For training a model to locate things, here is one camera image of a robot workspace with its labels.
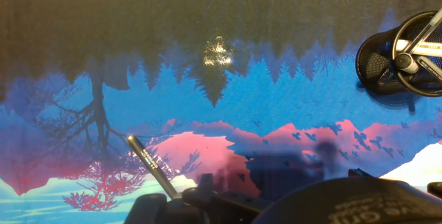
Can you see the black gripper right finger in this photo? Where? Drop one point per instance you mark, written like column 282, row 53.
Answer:
column 359, row 173

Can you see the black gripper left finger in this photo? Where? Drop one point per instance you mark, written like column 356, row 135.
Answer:
column 207, row 206

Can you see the dark slim pen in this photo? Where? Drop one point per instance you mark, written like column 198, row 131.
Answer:
column 148, row 160

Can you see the black mesh pen holder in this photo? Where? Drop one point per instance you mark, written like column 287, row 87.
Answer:
column 373, row 65

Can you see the black pen with silver cap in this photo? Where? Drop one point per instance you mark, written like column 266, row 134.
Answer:
column 405, row 63

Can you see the white marker pen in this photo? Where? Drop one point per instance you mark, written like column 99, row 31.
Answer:
column 428, row 48

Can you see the landscape print cloth mat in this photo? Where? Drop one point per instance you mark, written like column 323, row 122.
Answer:
column 241, row 96

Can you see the pens inside mesh cup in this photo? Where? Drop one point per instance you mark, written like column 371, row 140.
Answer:
column 426, row 27

